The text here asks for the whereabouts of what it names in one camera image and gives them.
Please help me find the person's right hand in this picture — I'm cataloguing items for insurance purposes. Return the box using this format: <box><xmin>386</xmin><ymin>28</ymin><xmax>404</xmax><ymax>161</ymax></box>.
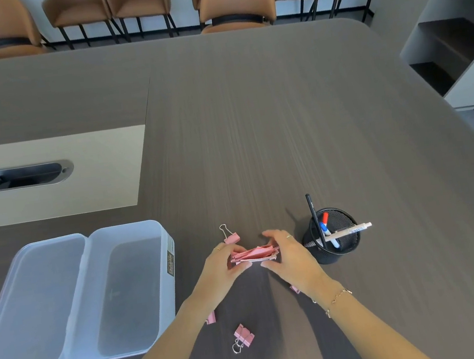
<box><xmin>256</xmin><ymin>221</ymin><xmax>341</xmax><ymax>312</ymax></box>

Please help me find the person's left hand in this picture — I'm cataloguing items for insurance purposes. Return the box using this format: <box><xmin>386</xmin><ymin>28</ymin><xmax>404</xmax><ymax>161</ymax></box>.
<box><xmin>184</xmin><ymin>240</ymin><xmax>260</xmax><ymax>316</ymax></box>

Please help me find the pink paper bundle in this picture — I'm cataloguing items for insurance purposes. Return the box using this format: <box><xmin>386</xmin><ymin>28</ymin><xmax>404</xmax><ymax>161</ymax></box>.
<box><xmin>229</xmin><ymin>243</ymin><xmax>282</xmax><ymax>269</ymax></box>

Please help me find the person's right forearm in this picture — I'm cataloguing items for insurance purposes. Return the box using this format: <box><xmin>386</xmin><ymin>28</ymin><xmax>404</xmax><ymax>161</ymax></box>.
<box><xmin>317</xmin><ymin>270</ymin><xmax>435</xmax><ymax>359</ymax></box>

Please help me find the black pen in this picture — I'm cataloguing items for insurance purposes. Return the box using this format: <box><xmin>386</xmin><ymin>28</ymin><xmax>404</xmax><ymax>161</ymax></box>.
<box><xmin>305</xmin><ymin>192</ymin><xmax>329</xmax><ymax>251</ymax></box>

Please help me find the blue-capped marker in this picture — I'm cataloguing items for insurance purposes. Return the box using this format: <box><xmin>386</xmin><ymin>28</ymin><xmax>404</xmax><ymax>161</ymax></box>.
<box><xmin>318</xmin><ymin>220</ymin><xmax>342</xmax><ymax>251</ymax></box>

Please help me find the black mesh pen holder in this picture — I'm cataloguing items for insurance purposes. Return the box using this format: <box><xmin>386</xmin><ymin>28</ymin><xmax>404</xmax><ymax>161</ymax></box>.
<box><xmin>298</xmin><ymin>204</ymin><xmax>364</xmax><ymax>268</ymax></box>

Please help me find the white pen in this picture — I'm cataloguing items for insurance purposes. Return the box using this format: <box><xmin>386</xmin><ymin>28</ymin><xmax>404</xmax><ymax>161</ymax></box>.
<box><xmin>311</xmin><ymin>222</ymin><xmax>374</xmax><ymax>246</ymax></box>

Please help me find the clear plastic box with lid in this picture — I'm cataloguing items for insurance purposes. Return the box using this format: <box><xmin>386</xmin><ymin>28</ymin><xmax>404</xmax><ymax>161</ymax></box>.
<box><xmin>0</xmin><ymin>217</ymin><xmax>191</xmax><ymax>359</ymax></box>

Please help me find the row of brown armchairs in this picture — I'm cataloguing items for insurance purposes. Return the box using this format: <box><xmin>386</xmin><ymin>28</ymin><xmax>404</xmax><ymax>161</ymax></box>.
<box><xmin>0</xmin><ymin>0</ymin><xmax>394</xmax><ymax>73</ymax></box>

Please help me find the grey counter with open shelves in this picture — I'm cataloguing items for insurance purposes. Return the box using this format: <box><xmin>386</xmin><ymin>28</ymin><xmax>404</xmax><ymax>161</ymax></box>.
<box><xmin>367</xmin><ymin>0</ymin><xmax>474</xmax><ymax>120</ymax></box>

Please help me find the gold chain bracelet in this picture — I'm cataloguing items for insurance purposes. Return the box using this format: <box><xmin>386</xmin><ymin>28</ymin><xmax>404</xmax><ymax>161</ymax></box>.
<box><xmin>321</xmin><ymin>287</ymin><xmax>356</xmax><ymax>319</ymax></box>

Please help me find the oval metal cable grommet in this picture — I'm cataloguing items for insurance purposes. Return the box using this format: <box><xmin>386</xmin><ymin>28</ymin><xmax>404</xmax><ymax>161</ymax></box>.
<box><xmin>0</xmin><ymin>158</ymin><xmax>76</xmax><ymax>193</ymax></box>

